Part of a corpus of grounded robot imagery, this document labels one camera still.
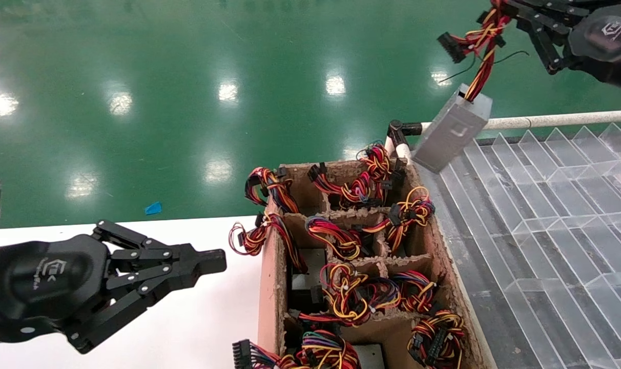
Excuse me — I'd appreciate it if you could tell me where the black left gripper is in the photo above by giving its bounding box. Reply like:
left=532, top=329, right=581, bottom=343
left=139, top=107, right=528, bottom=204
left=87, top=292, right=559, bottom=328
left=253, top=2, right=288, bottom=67
left=0, top=233, right=214, bottom=355

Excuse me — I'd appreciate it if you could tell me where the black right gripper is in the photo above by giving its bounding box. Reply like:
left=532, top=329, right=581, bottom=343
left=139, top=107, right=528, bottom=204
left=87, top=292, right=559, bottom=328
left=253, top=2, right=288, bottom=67
left=496, top=0, right=621, bottom=96

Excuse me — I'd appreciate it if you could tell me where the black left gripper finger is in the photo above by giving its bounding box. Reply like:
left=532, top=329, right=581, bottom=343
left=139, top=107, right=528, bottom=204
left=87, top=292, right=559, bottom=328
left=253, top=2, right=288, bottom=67
left=92, top=219, right=227, bottom=281

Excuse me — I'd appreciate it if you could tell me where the power supply with coloured wires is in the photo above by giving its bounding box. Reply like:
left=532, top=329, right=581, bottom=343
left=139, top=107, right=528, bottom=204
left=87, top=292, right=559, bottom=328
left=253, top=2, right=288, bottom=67
left=306, top=142, right=407, bottom=210
left=231, top=330, right=388, bottom=369
left=298, top=261, right=402, bottom=327
left=304, top=215, right=363, bottom=262
left=364, top=184, right=436, bottom=253
left=227, top=212, right=309, bottom=275
left=407, top=309, right=466, bottom=369
left=391, top=270, right=438, bottom=314
left=412, top=0, right=529, bottom=174
left=244, top=166, right=300, bottom=215

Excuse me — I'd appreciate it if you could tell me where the brown cardboard divider box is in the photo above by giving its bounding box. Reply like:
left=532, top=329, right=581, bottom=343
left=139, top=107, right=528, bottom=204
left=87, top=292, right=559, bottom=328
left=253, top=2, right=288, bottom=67
left=257, top=159, right=495, bottom=369

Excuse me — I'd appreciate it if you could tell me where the white pipe cart frame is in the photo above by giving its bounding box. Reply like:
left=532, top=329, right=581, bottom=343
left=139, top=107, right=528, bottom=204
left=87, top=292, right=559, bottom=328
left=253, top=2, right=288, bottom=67
left=385, top=109, right=621, bottom=167

